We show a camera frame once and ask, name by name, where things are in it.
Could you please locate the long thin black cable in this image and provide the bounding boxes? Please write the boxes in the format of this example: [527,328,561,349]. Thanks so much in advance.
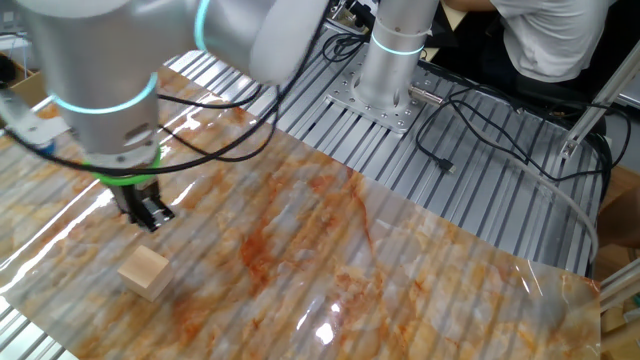
[447,97,634,184]

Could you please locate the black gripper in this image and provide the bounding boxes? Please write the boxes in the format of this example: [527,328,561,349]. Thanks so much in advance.
[110,179,176,232]

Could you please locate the open cardboard box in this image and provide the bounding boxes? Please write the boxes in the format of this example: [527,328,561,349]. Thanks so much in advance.
[0,52,51,109]

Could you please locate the green flange ring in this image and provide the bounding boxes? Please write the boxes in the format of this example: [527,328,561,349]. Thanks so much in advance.
[82,149,164,188]

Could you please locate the person in white shirt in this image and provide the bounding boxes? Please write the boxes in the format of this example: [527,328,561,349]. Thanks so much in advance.
[442,0,619,101]

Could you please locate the grey metal cabinet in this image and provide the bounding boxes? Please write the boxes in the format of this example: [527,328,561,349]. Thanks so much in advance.
[0,0,29,56]

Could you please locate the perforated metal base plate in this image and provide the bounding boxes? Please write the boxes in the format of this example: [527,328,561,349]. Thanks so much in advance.
[324,62,441,135]

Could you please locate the black USB cable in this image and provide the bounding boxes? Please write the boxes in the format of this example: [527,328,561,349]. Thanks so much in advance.
[414,87,506,175]

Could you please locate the aluminium profile bar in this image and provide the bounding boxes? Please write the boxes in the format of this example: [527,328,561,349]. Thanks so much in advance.
[598,259,640,314]

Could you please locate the aluminium frame post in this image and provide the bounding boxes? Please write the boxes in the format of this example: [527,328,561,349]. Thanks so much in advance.
[558,49,640,161]

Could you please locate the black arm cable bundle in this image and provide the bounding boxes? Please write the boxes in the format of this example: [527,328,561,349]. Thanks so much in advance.
[0,19,374,179]

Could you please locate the orange marble pattern mat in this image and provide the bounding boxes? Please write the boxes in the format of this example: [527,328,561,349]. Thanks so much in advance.
[0,64,604,360]

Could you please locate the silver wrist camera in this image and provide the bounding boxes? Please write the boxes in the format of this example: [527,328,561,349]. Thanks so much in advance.
[0,89,71,154]

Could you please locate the bare person forearm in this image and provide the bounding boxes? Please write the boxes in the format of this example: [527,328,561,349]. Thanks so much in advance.
[442,0,497,13]

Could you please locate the translucent grey hose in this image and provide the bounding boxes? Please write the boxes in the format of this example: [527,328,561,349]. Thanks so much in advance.
[469,144,600,264]

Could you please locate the silver base connector plug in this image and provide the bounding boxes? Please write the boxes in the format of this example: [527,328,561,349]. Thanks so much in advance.
[407,84,445,107]

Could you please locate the light wooden block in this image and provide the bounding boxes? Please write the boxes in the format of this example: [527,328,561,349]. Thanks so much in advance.
[117,244,175,303]

